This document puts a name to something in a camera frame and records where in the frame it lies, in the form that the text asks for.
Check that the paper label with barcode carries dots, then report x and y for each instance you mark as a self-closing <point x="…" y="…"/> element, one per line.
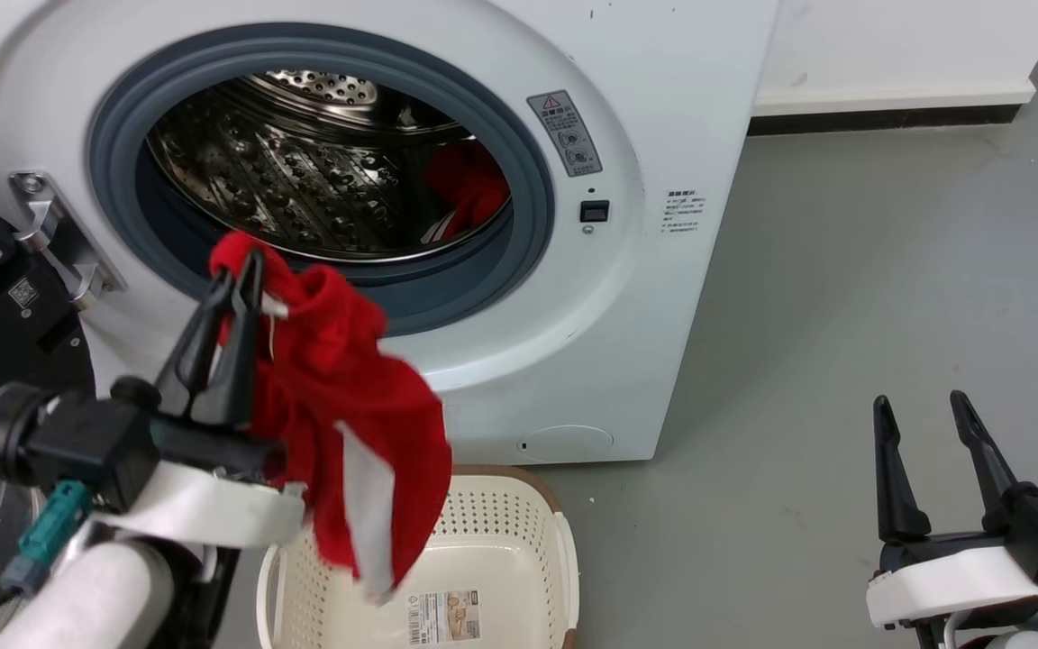
<point x="443" y="617"/>

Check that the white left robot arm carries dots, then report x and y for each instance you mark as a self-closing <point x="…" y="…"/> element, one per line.
<point x="86" y="599"/>

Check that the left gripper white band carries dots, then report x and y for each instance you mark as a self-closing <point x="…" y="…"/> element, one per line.
<point x="213" y="509"/>

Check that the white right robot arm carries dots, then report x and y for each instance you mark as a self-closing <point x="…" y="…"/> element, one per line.
<point x="1015" y="635"/>

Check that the round drain filter cover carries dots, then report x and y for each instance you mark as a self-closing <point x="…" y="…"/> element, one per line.
<point x="566" y="443"/>

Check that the red garment with white patch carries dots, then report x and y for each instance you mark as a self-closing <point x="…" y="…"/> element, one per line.
<point x="339" y="379"/>

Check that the small printed text sticker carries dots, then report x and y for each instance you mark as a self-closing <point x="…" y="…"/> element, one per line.
<point x="683" y="212"/>

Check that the red garment with white stripes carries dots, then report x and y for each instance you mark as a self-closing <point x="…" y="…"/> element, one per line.
<point x="469" y="185"/>

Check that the cream perforated plastic laundry basket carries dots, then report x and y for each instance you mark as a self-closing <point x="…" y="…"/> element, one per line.
<point x="492" y="541"/>

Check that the metal door hinge bracket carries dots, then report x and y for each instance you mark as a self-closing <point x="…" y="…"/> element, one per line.
<point x="55" y="230"/>

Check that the black door latch socket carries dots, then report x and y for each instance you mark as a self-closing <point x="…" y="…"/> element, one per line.
<point x="594" y="211"/>

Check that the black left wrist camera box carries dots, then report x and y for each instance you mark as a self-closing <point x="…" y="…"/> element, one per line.
<point x="77" y="442"/>

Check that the grey warning sticker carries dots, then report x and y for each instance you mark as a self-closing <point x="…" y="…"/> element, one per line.
<point x="566" y="132"/>

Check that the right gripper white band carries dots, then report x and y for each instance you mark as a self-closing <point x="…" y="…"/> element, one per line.
<point x="951" y="581"/>

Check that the perforated stainless steel drum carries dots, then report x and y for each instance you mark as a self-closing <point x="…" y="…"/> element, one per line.
<point x="303" y="171"/>

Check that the grey rubber door gasket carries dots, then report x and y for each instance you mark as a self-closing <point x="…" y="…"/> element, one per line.
<point x="519" y="144"/>

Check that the white and black wall baseboard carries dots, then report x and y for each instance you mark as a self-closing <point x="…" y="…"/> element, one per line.
<point x="888" y="104"/>

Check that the white front-loading washing machine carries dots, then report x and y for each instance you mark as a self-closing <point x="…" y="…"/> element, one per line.
<point x="663" y="108"/>

